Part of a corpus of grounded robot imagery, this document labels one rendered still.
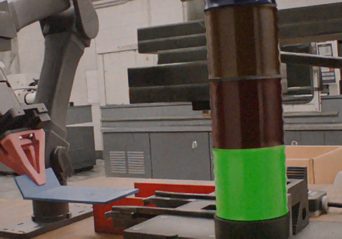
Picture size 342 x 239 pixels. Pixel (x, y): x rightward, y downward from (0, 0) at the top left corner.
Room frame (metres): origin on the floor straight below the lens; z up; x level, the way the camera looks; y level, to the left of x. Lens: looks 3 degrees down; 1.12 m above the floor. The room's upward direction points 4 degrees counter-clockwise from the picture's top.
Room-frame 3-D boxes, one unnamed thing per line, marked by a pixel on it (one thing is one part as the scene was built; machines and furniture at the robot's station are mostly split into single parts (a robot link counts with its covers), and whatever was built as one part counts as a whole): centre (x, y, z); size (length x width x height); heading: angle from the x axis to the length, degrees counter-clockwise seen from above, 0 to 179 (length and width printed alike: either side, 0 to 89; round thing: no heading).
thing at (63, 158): (0.90, 0.22, 1.00); 0.09 x 0.06 x 0.06; 69
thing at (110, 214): (0.59, 0.05, 0.98); 0.07 x 0.02 x 0.01; 59
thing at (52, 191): (0.69, 0.13, 1.00); 0.15 x 0.07 x 0.03; 58
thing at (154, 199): (0.66, 0.01, 0.98); 0.07 x 0.02 x 0.01; 59
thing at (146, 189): (0.83, 0.00, 0.93); 0.25 x 0.12 x 0.06; 59
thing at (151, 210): (0.56, -0.01, 0.98); 0.13 x 0.01 x 0.03; 59
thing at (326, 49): (4.93, -1.49, 1.27); 0.23 x 0.18 x 0.38; 145
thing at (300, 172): (0.78, -0.17, 0.95); 0.06 x 0.03 x 0.09; 149
